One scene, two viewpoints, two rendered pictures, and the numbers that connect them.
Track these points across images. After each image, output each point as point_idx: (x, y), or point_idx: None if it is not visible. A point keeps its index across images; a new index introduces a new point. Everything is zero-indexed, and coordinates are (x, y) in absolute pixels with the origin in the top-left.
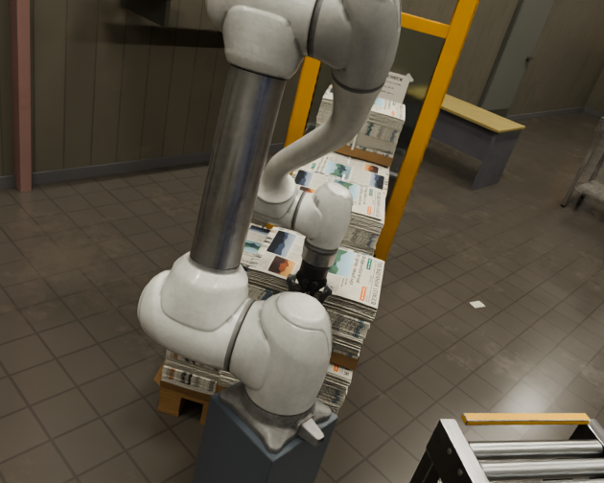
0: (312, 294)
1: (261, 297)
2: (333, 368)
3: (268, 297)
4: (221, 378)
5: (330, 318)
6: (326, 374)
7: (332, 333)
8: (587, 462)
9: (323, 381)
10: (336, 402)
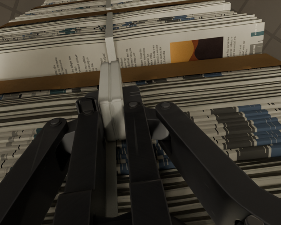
0: (71, 200)
1: None
2: None
3: (261, 132)
4: (217, 1)
5: (1, 160)
6: (8, 49)
7: None
8: None
9: (16, 42)
10: None
